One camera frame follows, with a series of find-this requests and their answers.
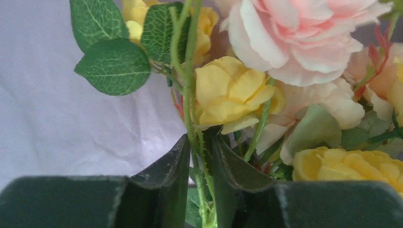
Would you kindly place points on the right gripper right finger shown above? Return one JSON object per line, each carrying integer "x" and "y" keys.
{"x": 247, "y": 198}

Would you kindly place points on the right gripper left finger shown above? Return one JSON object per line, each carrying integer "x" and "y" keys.
{"x": 153, "y": 198}

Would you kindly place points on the yellow rose stem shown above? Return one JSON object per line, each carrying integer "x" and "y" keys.
{"x": 214, "y": 92}

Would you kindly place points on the pink paper flower bouquet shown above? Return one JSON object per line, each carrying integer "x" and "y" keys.
{"x": 53, "y": 122}

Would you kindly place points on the cream rose stem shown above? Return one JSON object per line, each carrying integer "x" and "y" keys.
{"x": 347, "y": 129}

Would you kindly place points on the pink rose stem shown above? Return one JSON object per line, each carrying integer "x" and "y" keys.
{"x": 297, "y": 42}

